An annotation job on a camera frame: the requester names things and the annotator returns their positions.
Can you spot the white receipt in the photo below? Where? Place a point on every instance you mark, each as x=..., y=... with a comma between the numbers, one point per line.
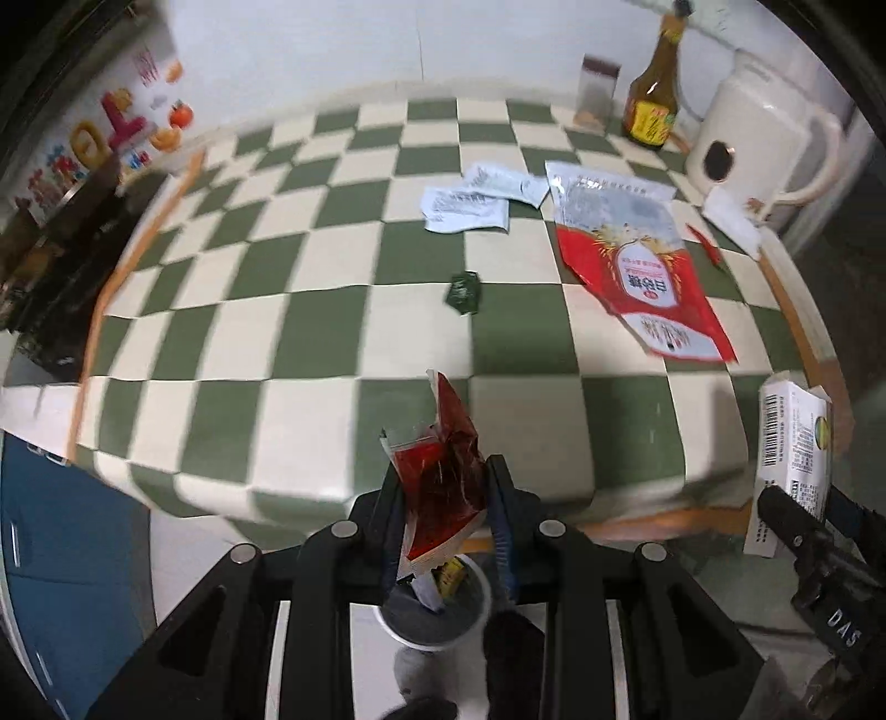
x=450, y=211
x=495, y=181

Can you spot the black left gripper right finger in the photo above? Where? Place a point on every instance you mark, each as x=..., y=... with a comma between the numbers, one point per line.
x=542, y=560

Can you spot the black stove pot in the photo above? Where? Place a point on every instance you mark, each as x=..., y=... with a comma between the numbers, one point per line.
x=52, y=275

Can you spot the red sauce packet wrapper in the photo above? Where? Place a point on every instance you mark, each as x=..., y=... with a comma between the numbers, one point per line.
x=441, y=472

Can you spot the small green wrapper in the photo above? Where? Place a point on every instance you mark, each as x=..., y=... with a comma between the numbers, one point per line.
x=464, y=294

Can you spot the red white sugar bag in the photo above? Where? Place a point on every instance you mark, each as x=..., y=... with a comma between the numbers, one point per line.
x=618, y=236

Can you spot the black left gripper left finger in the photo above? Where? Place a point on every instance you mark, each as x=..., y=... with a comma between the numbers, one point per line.
x=350, y=562

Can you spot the white paper scrap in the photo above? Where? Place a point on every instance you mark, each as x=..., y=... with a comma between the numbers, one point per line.
x=722, y=211

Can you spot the white medicine box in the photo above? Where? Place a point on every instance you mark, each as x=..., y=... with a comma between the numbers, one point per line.
x=795, y=452

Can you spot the brown sauce bottle yellow label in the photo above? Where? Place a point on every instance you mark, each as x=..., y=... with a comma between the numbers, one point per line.
x=652, y=104

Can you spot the small red wrapper strip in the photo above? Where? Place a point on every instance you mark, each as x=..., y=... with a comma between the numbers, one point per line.
x=712, y=252

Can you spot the white electric kettle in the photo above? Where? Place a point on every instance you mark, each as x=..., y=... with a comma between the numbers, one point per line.
x=754, y=136

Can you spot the white receipt right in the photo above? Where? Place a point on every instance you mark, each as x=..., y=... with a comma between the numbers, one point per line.
x=495, y=181

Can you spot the clear jar brown lid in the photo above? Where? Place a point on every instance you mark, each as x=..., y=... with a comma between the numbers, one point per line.
x=595, y=97

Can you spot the green white checkered mat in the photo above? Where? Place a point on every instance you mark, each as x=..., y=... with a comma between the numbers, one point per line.
x=289, y=306

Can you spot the white receipt left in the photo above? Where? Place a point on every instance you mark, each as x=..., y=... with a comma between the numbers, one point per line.
x=450, y=211

